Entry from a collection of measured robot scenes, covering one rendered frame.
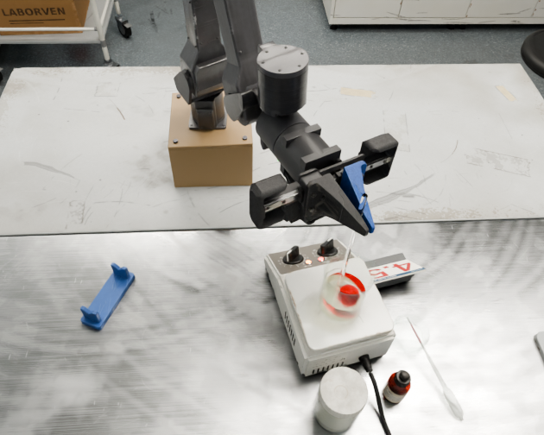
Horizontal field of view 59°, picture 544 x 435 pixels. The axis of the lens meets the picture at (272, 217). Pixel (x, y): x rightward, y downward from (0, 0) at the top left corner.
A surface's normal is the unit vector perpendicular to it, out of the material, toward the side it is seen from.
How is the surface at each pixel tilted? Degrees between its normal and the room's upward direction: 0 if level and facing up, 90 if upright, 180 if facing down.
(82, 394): 0
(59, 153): 0
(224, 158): 90
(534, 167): 0
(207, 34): 92
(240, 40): 70
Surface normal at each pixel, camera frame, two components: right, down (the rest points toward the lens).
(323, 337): 0.04, -0.63
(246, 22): 0.49, 0.43
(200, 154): 0.07, 0.78
